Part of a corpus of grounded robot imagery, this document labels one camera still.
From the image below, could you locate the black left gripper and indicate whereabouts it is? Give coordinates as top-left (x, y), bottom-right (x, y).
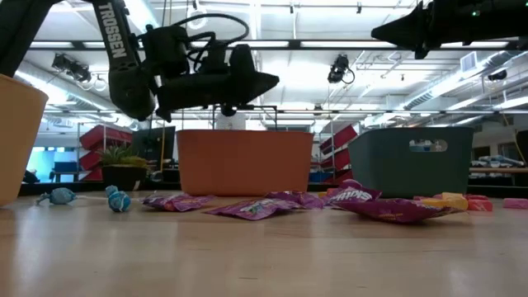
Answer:
top-left (156, 43), bottom-right (281, 123)

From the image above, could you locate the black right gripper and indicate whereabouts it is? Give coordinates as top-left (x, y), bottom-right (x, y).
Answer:
top-left (370, 0), bottom-right (475, 59)

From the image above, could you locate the orange plastic bin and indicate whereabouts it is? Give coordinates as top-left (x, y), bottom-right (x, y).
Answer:
top-left (176, 129), bottom-right (315, 197)

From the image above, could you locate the teal plastic bin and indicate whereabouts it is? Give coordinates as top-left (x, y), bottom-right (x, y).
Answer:
top-left (347, 126), bottom-right (475, 199)

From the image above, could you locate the yellow square chewy candy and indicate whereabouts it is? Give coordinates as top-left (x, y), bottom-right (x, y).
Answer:
top-left (419, 191), bottom-right (469, 211)

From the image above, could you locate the pink square chewy candy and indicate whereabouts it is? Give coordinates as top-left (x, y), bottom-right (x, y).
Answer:
top-left (501, 197), bottom-right (528, 210)

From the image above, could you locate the white cylinder tank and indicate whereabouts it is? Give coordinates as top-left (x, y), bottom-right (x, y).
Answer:
top-left (214, 111), bottom-right (248, 131)

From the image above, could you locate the white air vent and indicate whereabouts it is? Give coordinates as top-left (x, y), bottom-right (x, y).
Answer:
top-left (460, 51), bottom-right (479, 73)

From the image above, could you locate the black ceiling speaker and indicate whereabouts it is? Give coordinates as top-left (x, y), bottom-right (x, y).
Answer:
top-left (487, 68), bottom-right (508, 83)

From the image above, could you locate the black standing monitor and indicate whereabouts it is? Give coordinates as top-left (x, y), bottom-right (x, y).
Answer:
top-left (130, 125), bottom-right (177, 166)

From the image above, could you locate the purple Skittles bag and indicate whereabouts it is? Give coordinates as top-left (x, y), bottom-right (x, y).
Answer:
top-left (334, 196), bottom-right (457, 225)
top-left (265, 190), bottom-right (326, 210)
top-left (323, 178), bottom-right (383, 208)
top-left (139, 191), bottom-right (216, 213)
top-left (205, 198), bottom-right (292, 222)

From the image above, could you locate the potted succulent plant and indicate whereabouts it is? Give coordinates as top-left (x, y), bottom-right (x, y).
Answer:
top-left (98, 144), bottom-right (150, 191)

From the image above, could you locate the wooden table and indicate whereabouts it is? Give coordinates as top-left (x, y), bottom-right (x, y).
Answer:
top-left (469, 166), bottom-right (528, 186)

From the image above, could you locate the yellow plastic bin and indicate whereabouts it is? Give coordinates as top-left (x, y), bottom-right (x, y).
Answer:
top-left (0, 73), bottom-right (50, 207)

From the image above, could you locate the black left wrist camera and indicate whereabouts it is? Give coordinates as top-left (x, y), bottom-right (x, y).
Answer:
top-left (200, 39), bottom-right (229, 75)

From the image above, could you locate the black frame beam with lights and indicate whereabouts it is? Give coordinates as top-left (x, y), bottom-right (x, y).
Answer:
top-left (0, 39), bottom-right (528, 52)

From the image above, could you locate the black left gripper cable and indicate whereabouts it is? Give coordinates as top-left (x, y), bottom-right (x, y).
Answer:
top-left (181, 12), bottom-right (251, 57)

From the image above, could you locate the black hanging camera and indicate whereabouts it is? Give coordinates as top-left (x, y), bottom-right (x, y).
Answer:
top-left (327, 53), bottom-right (356, 86)

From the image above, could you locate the white hanging ring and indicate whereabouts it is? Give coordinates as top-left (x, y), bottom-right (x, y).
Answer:
top-left (186, 7), bottom-right (209, 31)

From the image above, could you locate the black camera with white cables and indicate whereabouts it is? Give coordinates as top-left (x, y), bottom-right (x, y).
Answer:
top-left (51, 52), bottom-right (92, 83)

